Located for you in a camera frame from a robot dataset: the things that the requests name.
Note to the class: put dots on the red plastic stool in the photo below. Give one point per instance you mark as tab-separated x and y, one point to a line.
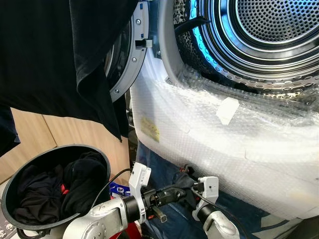
130	233

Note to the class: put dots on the black crumpled garment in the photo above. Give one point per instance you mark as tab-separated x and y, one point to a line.
82	181

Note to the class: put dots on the black door latch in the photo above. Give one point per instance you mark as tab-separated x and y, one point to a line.
144	43

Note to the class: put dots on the black hanging garment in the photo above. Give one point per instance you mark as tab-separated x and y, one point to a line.
45	50

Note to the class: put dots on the yellow warning label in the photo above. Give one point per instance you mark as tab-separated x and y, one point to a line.
149	129

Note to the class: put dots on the perforated steel washer drum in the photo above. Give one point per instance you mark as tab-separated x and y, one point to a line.
279	20

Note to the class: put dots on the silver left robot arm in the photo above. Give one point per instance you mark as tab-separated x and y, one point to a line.
94	221

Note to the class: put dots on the dark purple crumpled garment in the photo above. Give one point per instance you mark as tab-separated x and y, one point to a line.
37	196

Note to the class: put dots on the blue white small package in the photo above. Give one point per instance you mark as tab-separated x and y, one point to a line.
117	188

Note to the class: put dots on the black skull print mat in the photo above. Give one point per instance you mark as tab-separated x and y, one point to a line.
6	226

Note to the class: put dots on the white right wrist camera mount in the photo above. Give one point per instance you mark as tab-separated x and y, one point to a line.
209	189

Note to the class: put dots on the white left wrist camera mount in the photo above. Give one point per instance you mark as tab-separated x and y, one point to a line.
138	179

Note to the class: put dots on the black drum paddle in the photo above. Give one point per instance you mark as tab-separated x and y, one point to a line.
192	25

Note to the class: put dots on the dark navy hanging cloth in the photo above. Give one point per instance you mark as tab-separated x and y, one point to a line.
6	132

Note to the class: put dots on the clear bubble wrap sheet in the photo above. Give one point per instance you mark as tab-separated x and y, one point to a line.
224	149

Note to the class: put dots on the grey round washer door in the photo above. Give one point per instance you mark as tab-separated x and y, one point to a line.
130	59

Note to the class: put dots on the black round laundry basket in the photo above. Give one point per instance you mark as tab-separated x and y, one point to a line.
35	157

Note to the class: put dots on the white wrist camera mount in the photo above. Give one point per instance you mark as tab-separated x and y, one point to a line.
209	189
138	179

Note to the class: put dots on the small red cloth item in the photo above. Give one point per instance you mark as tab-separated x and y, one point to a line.
63	189

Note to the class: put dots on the blue denim jeans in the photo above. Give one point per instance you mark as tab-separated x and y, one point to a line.
174	224

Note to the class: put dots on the white front-load washing machine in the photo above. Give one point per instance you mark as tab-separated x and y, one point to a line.
169	45

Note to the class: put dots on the white tape piece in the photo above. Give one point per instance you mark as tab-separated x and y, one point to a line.
228	110

